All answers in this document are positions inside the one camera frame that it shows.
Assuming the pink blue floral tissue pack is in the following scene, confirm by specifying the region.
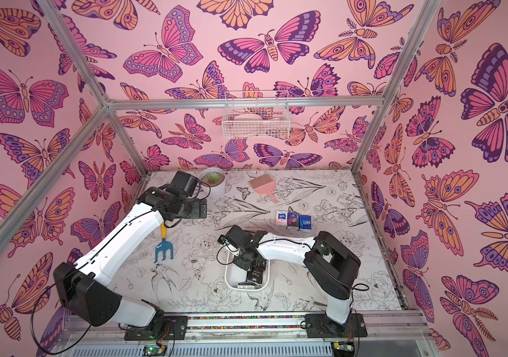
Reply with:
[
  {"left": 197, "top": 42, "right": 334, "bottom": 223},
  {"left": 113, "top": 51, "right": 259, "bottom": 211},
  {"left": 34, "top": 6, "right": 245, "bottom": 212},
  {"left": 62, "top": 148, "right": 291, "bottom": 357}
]
[{"left": 276, "top": 210, "right": 288, "bottom": 226}]

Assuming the dark blue tissue pack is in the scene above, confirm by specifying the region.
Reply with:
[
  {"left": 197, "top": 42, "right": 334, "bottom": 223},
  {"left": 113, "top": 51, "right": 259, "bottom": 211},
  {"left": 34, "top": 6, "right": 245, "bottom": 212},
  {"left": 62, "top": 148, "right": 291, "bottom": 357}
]
[{"left": 287, "top": 211, "right": 300, "bottom": 231}]

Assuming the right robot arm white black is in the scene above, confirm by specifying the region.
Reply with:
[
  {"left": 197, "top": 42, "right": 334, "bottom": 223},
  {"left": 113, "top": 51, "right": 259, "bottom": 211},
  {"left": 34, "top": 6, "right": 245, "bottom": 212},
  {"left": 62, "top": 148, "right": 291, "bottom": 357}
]
[{"left": 218, "top": 226, "right": 361, "bottom": 325}]

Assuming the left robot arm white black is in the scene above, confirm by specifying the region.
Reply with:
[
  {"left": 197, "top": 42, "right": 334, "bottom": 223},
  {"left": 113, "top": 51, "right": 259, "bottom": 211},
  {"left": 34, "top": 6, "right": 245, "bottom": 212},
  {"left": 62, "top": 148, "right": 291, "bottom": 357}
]
[{"left": 53, "top": 171, "right": 206, "bottom": 328}]

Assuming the white oval storage box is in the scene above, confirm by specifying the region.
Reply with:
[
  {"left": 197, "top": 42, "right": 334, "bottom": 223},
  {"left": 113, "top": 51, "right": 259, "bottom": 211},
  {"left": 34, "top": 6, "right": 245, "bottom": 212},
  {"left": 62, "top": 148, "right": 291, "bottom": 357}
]
[{"left": 224, "top": 251, "right": 270, "bottom": 292}]

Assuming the black sachet bottom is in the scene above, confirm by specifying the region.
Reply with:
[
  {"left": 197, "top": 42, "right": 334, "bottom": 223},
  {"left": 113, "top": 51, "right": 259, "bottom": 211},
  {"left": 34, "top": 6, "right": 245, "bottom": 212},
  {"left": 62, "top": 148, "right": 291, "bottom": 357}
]
[{"left": 246, "top": 261, "right": 267, "bottom": 286}]

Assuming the white pot with succulent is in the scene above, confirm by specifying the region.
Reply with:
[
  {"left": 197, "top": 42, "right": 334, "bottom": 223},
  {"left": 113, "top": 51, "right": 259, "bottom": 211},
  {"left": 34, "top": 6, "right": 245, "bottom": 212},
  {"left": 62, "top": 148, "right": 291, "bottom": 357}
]
[{"left": 199, "top": 167, "right": 227, "bottom": 200}]

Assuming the pink dustpan brush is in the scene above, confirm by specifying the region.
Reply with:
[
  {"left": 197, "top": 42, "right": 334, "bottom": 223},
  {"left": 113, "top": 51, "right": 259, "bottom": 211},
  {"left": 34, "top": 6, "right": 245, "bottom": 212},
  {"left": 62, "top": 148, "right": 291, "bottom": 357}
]
[{"left": 248, "top": 173, "right": 279, "bottom": 204}]

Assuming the blue garden fork yellow handle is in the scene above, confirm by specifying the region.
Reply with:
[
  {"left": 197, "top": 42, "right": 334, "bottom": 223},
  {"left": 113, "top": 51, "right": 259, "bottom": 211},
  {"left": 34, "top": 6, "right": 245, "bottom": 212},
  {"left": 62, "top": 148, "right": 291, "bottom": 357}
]
[{"left": 154, "top": 224, "right": 174, "bottom": 263}]

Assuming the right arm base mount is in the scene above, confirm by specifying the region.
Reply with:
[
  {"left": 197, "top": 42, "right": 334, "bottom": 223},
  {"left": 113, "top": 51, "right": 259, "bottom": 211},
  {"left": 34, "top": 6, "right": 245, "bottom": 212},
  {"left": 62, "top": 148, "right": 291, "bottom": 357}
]
[{"left": 303, "top": 313, "right": 368, "bottom": 339}]

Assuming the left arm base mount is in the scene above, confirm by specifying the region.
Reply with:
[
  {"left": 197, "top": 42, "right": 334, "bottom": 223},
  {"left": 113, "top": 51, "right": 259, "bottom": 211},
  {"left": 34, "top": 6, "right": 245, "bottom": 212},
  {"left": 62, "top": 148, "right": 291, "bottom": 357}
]
[{"left": 124, "top": 315, "right": 189, "bottom": 342}]

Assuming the white wire wall basket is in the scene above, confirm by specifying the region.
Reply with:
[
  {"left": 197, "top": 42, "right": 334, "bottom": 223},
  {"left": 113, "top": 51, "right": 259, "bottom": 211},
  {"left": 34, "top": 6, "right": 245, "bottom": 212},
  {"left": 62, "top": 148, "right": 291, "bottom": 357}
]
[{"left": 220, "top": 90, "right": 291, "bottom": 140}]

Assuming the aluminium rail front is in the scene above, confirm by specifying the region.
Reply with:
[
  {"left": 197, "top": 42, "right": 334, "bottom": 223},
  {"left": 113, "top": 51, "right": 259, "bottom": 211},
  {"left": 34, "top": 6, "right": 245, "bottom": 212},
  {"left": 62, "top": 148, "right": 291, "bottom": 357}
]
[{"left": 56, "top": 310, "right": 434, "bottom": 348}]

